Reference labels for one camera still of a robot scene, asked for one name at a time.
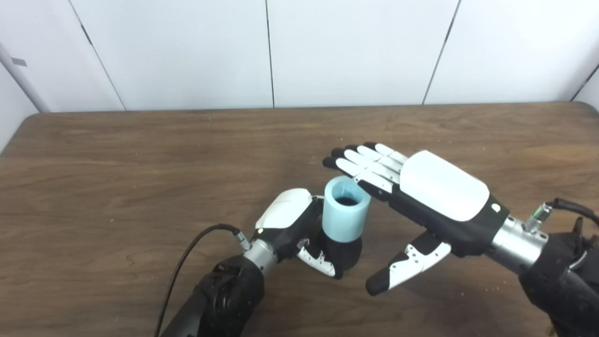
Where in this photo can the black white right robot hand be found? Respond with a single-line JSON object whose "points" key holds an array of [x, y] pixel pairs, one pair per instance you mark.
{"points": [[440, 185]]}

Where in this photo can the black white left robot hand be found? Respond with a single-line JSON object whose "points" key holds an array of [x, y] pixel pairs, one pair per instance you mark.
{"points": [[285, 210]]}

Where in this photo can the light blue cup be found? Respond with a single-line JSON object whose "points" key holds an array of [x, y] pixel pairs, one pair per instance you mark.
{"points": [[344, 224]]}

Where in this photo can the black flared nozzle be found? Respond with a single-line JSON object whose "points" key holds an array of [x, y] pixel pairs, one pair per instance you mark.
{"points": [[346, 255]]}

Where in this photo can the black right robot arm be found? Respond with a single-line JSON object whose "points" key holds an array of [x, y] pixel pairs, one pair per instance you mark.
{"points": [[561, 281]]}

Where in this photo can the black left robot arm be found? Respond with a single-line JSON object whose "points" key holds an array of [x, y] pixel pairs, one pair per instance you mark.
{"points": [[229, 295]]}

